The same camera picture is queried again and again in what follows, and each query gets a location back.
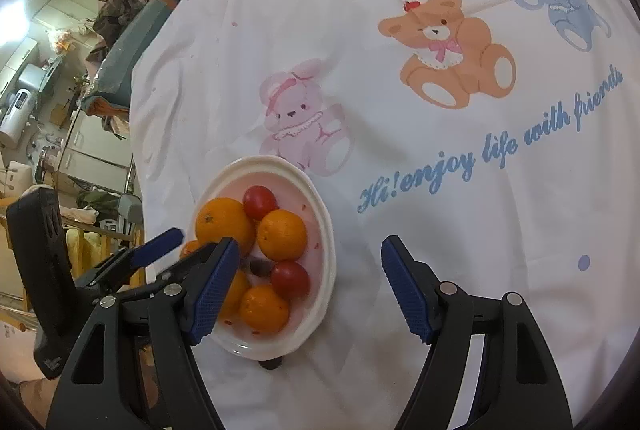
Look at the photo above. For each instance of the grey chair back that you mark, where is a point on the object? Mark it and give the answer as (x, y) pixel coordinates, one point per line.
(129, 210)

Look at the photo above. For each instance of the white water heater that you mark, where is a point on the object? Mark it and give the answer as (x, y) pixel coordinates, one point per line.
(17, 115)

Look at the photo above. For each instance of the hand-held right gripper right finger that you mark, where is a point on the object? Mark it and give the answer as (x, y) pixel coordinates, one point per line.
(405, 290)

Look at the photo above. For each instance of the dark purple fruit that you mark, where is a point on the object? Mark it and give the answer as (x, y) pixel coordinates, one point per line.
(260, 266)

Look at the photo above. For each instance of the white wall cabinet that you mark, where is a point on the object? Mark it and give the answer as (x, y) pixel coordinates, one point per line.
(60, 8)

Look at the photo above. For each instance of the wooden crib rail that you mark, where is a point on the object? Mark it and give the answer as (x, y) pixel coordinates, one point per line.
(136, 279)

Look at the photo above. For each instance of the yellow cloth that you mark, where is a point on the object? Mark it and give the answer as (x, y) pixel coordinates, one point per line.
(92, 245)

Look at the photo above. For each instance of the small orange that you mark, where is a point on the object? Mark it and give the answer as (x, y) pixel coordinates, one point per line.
(281, 234)
(189, 250)
(239, 290)
(264, 308)

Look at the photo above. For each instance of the large orange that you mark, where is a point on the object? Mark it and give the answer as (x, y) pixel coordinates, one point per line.
(225, 222)

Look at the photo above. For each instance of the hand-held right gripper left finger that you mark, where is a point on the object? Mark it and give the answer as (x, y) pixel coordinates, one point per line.
(212, 290)

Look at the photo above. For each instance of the teal mattress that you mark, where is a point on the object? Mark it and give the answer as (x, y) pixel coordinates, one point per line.
(130, 45)

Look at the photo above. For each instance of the white floor cabinet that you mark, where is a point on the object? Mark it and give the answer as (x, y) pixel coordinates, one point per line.
(95, 145)

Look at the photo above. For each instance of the white printed bear blanket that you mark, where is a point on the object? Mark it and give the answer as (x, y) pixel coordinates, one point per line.
(450, 260)

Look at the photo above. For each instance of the red cherry tomato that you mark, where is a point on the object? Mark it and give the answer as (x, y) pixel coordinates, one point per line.
(290, 279)
(260, 202)

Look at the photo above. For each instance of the white strawberry print bowl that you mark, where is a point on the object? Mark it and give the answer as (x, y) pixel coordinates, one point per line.
(316, 260)

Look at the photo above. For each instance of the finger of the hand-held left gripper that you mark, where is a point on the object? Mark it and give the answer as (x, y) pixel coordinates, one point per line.
(160, 245)

